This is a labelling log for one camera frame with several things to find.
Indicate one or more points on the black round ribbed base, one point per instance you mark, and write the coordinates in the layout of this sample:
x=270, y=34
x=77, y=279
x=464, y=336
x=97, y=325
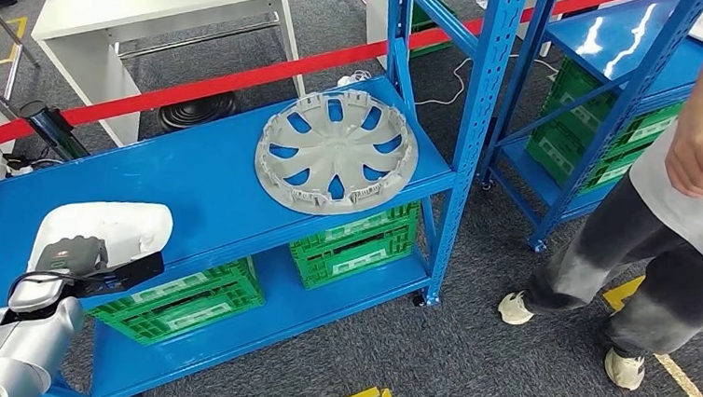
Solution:
x=197, y=112

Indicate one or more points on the green plastic crate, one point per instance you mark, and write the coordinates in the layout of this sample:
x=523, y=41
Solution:
x=559, y=151
x=356, y=263
x=432, y=21
x=575, y=113
x=193, y=319
x=360, y=227
x=172, y=287

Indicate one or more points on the blue metal shelf rack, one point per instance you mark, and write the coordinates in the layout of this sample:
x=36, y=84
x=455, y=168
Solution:
x=670, y=57
x=202, y=183

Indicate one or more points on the person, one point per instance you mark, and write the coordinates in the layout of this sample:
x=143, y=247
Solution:
x=662, y=299

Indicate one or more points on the black stanchion post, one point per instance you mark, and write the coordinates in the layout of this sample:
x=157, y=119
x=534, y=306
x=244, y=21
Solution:
x=52, y=131

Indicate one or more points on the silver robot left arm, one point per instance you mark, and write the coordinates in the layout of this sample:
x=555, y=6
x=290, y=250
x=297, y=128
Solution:
x=21, y=350

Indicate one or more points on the red barrier belt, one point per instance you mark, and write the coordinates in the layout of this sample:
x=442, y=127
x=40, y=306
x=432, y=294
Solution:
x=226, y=83

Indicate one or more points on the white power strip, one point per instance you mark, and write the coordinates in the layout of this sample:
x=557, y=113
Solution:
x=21, y=170

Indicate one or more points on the grey wheel cover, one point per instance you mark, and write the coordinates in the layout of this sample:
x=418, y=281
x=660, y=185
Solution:
x=335, y=148

